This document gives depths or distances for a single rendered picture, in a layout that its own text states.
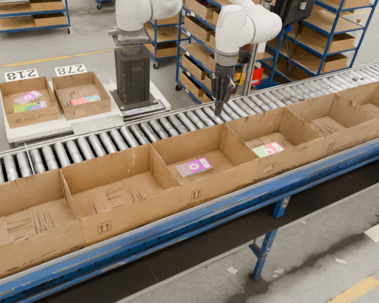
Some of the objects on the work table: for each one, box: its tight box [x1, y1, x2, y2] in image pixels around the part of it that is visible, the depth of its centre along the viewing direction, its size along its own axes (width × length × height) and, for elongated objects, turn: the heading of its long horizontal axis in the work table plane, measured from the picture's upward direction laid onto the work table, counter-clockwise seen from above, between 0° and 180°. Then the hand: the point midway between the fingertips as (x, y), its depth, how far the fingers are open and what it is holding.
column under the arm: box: [109, 46, 158, 111], centre depth 229 cm, size 26×26×33 cm
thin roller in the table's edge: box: [123, 106, 164, 117], centre depth 230 cm, size 2×28×2 cm, turn 111°
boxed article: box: [14, 90, 43, 105], centre depth 228 cm, size 8×16×2 cm, turn 144°
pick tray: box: [51, 71, 112, 121], centre depth 229 cm, size 28×38×10 cm
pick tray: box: [0, 76, 60, 129], centre depth 219 cm, size 28×38×10 cm
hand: (218, 107), depth 151 cm, fingers closed
